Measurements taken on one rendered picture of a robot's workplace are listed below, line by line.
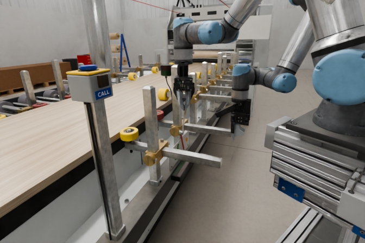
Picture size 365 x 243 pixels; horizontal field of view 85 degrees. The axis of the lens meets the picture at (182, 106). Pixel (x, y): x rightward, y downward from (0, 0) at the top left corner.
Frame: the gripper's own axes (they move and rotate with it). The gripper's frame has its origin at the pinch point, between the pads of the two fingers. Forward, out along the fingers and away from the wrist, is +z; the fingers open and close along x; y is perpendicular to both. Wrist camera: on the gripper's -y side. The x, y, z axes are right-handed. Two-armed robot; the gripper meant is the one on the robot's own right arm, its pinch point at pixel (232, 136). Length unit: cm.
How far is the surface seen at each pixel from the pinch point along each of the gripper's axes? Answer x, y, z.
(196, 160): -26.5, -10.0, -1.0
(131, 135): -27.5, -38.8, -7.6
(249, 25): 247, -17, -64
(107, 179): -56, -26, -10
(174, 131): -8.5, -27.3, -2.6
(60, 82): 15, -135, -17
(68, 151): -47, -53, -8
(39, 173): -60, -50, -8
